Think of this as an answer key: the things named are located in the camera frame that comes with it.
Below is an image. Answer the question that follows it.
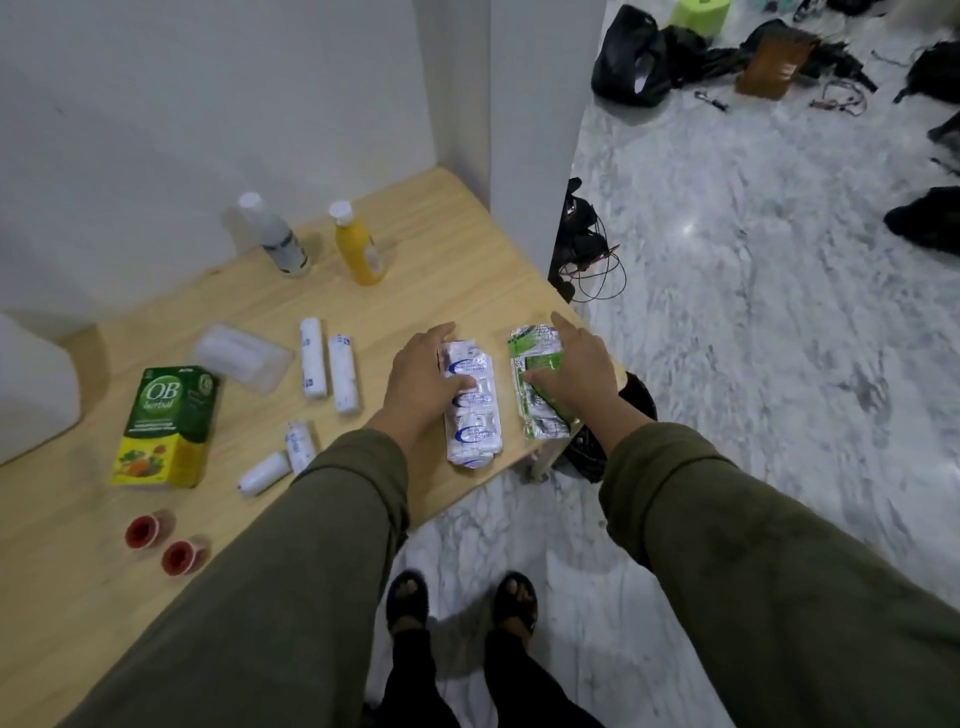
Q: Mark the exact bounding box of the grey bottle with white cap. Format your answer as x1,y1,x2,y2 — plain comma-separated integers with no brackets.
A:
237,191,312,278

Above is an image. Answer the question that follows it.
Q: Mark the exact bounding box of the white bandage roll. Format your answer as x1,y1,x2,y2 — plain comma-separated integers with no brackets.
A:
284,420,319,476
299,317,330,400
237,450,293,498
327,333,363,417

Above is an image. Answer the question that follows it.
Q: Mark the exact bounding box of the green silver pill strip pack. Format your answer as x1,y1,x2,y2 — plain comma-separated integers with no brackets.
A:
507,324,580,442

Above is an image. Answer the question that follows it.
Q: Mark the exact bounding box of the clear plastic container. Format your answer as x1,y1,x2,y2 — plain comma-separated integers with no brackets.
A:
190,323,294,396

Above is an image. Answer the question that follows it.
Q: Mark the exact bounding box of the black plastic bag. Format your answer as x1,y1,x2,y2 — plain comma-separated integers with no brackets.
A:
590,3,674,108

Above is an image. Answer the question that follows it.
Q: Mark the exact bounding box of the green yellow medicine box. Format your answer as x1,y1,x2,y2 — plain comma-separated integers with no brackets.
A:
111,365,221,489

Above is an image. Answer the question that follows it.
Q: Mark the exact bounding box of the brown cardboard box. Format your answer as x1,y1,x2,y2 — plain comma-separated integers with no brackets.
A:
734,30,819,102

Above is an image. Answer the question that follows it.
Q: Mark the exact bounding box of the pile of black clothing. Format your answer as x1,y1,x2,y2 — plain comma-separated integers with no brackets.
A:
663,18,879,96

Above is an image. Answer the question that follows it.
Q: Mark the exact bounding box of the black bag under table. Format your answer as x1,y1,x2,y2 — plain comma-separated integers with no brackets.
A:
561,372,660,484

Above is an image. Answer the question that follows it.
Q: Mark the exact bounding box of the person's leg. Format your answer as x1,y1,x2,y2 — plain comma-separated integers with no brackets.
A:
373,625,460,728
483,628,606,728

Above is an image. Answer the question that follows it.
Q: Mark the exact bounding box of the person's right forearm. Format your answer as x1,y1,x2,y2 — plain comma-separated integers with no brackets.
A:
579,397,960,728

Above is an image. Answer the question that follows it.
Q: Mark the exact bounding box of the person's left sandal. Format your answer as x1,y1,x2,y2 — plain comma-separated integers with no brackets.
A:
384,569,431,636

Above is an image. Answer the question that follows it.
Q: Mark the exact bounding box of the black backpack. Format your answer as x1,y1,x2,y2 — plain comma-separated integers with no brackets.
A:
891,40,960,107

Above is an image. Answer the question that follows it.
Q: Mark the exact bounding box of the person's left hand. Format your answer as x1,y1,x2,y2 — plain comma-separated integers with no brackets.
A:
366,322,478,451

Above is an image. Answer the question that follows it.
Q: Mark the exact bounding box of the person's sandal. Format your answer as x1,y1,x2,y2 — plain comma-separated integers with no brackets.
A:
490,571,540,640
384,569,431,636

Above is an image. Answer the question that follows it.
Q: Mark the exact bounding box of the light green box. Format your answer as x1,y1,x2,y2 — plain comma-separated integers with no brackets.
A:
668,0,733,38

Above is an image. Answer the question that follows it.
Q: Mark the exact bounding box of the red and black cable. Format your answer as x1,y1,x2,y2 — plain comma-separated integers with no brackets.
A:
808,77,870,118

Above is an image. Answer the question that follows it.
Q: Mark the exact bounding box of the person's right hand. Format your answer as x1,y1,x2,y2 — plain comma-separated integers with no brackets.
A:
521,311,624,430

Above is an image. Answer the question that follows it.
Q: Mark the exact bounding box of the person's right sandal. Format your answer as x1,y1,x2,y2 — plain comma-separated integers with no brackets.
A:
490,571,540,640

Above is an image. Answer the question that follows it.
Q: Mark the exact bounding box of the white blue pill strip pack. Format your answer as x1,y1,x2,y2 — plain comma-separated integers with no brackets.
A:
438,340,504,471

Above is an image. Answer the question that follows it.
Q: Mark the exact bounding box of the black bundle on floor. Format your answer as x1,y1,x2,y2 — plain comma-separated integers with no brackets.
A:
882,185,960,257

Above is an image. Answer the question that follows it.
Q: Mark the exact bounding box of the white table leg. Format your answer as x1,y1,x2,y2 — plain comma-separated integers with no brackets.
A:
527,437,573,483

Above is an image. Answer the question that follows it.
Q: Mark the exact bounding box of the yellow bottle with white cap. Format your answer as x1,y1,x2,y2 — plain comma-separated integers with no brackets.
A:
328,199,388,288

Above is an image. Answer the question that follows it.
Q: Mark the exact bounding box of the white plastic bin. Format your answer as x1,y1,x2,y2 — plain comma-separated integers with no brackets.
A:
0,312,82,467

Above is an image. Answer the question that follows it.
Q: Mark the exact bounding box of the person's left leg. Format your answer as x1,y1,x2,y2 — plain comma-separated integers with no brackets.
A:
373,625,460,728

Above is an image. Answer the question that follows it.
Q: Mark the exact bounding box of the person's left forearm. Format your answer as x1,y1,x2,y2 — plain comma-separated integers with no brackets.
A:
58,408,412,728

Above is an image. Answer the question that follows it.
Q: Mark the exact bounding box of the small red measuring cup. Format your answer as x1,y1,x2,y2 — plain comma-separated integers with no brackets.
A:
160,535,212,578
123,510,176,551

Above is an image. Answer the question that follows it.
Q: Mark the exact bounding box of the tangle of black cables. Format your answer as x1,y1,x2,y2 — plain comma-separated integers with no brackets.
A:
546,177,628,305

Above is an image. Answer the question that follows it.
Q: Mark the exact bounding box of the person's right leg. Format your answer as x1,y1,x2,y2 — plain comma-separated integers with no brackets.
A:
483,628,606,728

